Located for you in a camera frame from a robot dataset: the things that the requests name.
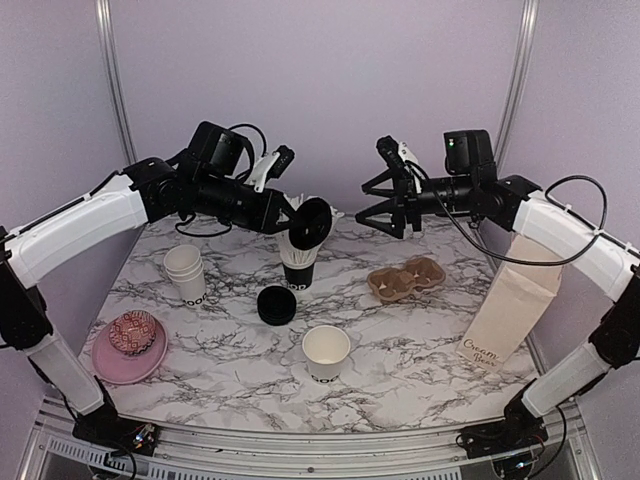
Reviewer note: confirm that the stack of white paper cups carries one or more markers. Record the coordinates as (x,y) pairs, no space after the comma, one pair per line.
(185,268)

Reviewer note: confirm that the left aluminium frame post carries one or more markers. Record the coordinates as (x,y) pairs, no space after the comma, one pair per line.
(109,54)

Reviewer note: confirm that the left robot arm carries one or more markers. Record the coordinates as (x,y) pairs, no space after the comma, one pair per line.
(215,175)

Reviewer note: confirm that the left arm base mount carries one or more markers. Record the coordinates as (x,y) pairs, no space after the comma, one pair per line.
(107,428)

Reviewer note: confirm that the white paper coffee cup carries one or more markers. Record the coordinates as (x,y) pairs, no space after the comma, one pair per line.
(325,348)

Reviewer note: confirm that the stack of black lids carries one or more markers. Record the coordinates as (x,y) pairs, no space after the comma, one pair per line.
(276,305)

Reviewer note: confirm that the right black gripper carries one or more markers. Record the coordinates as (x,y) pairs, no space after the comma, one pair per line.
(404,203)

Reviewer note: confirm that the aluminium frame post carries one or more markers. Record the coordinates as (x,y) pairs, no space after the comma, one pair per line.
(521,63)
(109,54)

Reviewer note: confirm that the black cup lid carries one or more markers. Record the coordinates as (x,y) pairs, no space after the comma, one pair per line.
(315,224)

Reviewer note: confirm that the front aluminium rail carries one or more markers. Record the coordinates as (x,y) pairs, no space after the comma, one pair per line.
(190,452)

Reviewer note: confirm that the kraft paper bag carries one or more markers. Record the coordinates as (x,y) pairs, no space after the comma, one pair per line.
(518,297)

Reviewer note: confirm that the black cup holding straws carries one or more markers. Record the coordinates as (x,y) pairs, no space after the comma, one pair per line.
(299,277)

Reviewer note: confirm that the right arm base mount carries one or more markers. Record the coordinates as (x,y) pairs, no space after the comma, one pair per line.
(518,429)

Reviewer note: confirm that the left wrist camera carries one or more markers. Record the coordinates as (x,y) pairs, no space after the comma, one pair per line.
(270,166)

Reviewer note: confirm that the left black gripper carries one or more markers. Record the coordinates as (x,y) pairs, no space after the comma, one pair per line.
(265,220)

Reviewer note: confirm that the red patterned bowl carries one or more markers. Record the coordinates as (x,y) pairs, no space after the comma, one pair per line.
(133,332)

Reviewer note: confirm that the brown cardboard cup carrier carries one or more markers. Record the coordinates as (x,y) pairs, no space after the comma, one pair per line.
(392,284)

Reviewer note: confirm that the right aluminium frame post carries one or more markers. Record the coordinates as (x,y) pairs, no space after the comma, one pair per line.
(521,63)

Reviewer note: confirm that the bundle of white wrapped straws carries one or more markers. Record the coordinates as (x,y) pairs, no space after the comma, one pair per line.
(292,255)

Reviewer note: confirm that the pink plate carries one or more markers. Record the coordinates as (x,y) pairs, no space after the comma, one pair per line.
(117,368)

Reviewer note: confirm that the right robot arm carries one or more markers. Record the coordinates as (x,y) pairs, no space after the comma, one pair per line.
(473,188)

